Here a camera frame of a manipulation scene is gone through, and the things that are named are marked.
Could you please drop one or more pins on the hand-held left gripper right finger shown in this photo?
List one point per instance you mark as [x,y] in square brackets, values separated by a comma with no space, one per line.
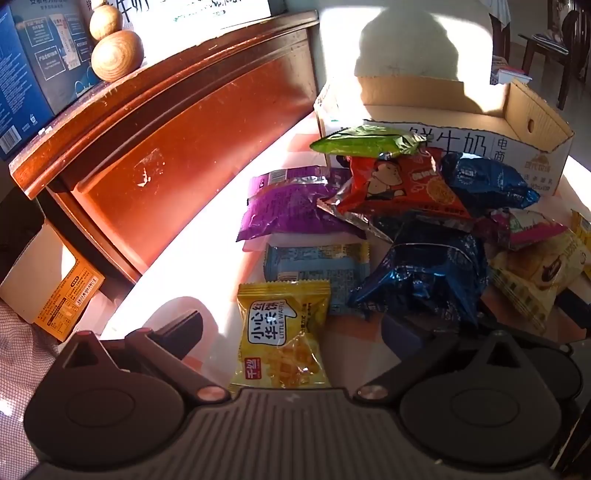
[401,333]

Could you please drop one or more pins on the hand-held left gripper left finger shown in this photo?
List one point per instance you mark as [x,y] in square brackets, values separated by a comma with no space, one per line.
[184,330]

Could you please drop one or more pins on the large blue snack packet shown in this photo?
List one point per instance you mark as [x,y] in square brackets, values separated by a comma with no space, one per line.
[425,272]

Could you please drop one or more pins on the yellow waffle snack packet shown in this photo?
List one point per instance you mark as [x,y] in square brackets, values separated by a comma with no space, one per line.
[277,332]

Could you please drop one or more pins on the light blue snack packet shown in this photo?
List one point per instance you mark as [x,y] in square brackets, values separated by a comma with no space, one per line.
[314,263]

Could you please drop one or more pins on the red snack packet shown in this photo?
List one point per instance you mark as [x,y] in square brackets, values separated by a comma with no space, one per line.
[392,184]

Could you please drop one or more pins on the pale yellow pastry packet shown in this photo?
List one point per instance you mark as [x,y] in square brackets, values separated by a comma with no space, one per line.
[540,277]

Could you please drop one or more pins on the purple snack packet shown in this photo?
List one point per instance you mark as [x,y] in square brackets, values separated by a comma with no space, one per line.
[286,207]

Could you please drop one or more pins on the pink snack packet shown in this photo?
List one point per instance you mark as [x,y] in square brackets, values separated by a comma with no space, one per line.
[531,228]

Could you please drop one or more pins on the small blue snack packet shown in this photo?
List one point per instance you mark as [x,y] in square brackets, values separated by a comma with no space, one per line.
[485,184]

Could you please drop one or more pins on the green snack packet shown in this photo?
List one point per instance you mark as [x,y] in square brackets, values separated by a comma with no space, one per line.
[360,141]

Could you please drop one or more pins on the small yellow striped packet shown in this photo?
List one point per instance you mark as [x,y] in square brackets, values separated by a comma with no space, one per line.
[582,228]

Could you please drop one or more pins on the cardboard box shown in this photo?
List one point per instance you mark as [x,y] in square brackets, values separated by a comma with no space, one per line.
[517,152]

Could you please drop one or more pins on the orange and white box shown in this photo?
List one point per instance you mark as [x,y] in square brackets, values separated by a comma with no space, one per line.
[69,295]

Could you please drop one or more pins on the pink checked cloth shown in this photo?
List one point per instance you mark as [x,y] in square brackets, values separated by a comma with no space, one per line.
[23,369]

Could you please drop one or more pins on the red wooden headboard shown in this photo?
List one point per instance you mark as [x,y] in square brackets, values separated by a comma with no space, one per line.
[184,138]

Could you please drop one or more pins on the white perforated plastic basket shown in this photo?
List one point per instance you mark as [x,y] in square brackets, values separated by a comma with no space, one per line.
[508,74]

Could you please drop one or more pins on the wooden gourd ornament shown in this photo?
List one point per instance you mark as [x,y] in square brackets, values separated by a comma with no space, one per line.
[117,55]

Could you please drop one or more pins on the blue printed carton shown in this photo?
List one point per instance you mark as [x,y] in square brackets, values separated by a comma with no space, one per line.
[27,69]

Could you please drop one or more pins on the dark wooden chair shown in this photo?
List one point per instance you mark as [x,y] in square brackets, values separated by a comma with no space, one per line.
[570,69]

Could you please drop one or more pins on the striped seat cushion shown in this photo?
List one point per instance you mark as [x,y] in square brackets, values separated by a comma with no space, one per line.
[549,42]

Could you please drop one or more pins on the table with white cloth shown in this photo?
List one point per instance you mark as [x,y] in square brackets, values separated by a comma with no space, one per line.
[498,18]

